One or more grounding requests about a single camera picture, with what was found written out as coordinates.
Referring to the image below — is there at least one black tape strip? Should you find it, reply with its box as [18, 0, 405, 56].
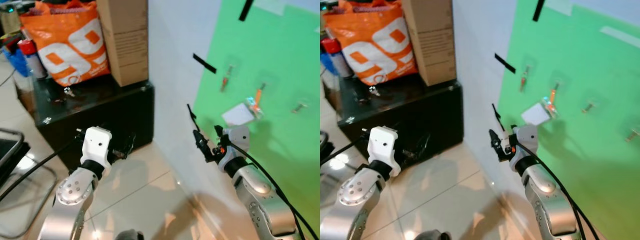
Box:
[238, 0, 255, 22]
[491, 103, 505, 132]
[192, 53, 218, 75]
[186, 103, 200, 132]
[532, 0, 546, 22]
[494, 53, 517, 75]

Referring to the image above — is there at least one glossy black low table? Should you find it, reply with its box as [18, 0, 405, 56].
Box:
[322, 75, 465, 169]
[15, 75, 155, 171]

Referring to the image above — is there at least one white card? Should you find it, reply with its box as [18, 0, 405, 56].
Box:
[520, 102, 557, 126]
[221, 102, 263, 126]

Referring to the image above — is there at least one grey robot leg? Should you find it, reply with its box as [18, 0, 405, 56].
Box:
[412, 229, 452, 240]
[115, 229, 146, 240]

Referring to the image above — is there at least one brown cardboard box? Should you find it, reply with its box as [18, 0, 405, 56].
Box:
[401, 0, 457, 87]
[96, 0, 150, 88]

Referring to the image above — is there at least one orange white shopping bag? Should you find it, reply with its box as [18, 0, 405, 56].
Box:
[322, 0, 420, 87]
[20, 0, 112, 87]

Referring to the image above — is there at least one red-capped spray can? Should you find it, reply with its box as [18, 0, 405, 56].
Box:
[17, 39, 49, 81]
[321, 37, 354, 77]

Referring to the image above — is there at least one white tape strip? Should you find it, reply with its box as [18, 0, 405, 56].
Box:
[599, 25, 640, 49]

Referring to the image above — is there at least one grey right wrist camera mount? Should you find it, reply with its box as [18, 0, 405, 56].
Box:
[510, 125, 539, 167]
[219, 125, 251, 172]

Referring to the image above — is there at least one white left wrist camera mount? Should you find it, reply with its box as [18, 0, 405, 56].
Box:
[80, 126, 114, 169]
[367, 126, 402, 177]

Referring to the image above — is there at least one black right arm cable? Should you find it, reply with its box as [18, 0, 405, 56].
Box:
[514, 141, 602, 240]
[226, 142, 321, 240]

